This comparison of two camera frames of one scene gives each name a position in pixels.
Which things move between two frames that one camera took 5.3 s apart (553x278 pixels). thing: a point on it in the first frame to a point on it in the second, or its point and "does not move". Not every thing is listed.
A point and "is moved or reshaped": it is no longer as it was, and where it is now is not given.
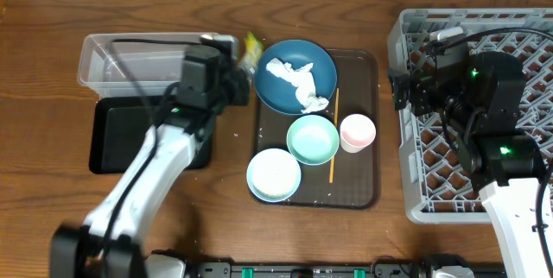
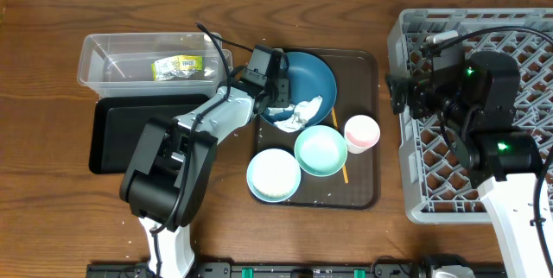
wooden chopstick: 335,123 to 336,125
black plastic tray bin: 119,129 does not move
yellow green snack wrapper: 252,54 to 176,66
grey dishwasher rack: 437,186 does not move
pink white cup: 357,132 is moved or reshaped
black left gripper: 234,83 to 283,93
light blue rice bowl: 273,175 does not move
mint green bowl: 313,140 is moved or reshaped
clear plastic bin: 155,61 does not move
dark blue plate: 295,77 is moved or reshaped
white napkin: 302,78 to 302,111
